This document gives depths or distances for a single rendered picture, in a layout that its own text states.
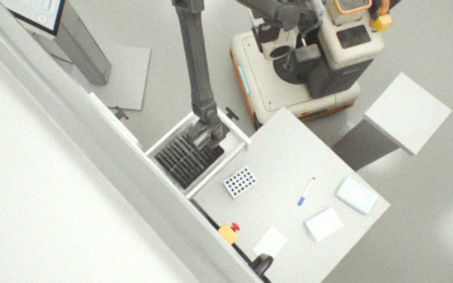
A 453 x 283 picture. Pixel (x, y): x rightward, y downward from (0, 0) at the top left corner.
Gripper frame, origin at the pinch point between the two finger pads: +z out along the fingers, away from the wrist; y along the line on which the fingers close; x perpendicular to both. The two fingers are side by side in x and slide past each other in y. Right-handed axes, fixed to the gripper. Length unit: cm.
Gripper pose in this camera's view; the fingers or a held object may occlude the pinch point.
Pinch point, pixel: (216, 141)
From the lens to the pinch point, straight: 142.5
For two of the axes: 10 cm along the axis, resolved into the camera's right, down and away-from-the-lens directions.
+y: 7.2, -6.6, 2.1
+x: -6.9, -6.8, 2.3
